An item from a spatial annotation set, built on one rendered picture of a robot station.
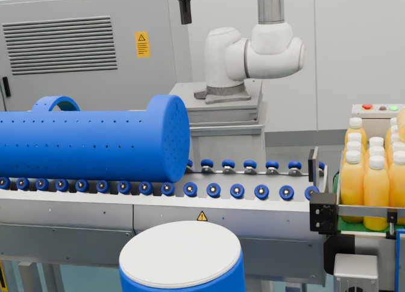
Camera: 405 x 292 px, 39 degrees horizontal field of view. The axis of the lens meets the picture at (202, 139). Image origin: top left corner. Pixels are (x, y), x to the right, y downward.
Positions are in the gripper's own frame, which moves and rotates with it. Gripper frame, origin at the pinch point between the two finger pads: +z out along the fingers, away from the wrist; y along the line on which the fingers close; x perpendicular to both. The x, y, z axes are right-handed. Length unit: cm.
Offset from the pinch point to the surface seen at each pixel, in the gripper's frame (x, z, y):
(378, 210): 16, 52, 59
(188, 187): -10, 52, 8
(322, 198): 6, 48, 47
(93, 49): 43, 36, -155
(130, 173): -23, 47, -6
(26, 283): -50, 94, -47
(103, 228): -31, 67, -14
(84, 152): -33, 40, -16
